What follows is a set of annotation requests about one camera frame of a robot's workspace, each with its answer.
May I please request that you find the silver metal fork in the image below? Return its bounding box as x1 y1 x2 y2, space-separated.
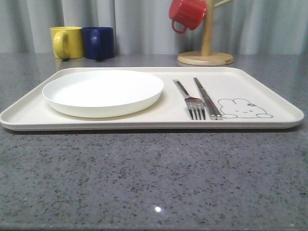
173 79 206 120

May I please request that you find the white round plate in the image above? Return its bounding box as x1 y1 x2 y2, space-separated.
42 70 164 118

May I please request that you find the beige rabbit serving tray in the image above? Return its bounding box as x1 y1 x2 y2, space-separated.
0 67 304 131

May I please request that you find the wooden mug tree stand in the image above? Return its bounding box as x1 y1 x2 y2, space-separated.
177 0 234 66

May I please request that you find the grey pleated curtain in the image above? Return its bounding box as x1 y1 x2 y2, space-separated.
0 0 308 54

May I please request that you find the dark blue mug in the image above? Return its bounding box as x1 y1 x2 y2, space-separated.
81 27 115 60

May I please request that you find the red mug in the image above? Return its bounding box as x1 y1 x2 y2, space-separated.
169 0 207 34

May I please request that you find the yellow mug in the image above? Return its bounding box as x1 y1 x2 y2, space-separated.
50 26 84 60

